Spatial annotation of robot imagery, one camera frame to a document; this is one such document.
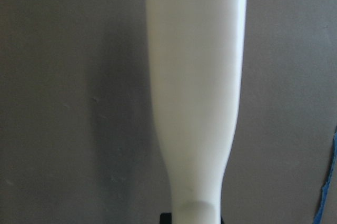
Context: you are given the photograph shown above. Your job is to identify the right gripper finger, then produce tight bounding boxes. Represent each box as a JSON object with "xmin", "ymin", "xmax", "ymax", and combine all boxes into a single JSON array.
[{"xmin": 159, "ymin": 212, "xmax": 172, "ymax": 224}]

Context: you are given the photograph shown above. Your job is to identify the white hand brush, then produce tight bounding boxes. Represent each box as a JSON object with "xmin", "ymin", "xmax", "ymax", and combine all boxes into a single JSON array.
[{"xmin": 146, "ymin": 0, "xmax": 247, "ymax": 223}]

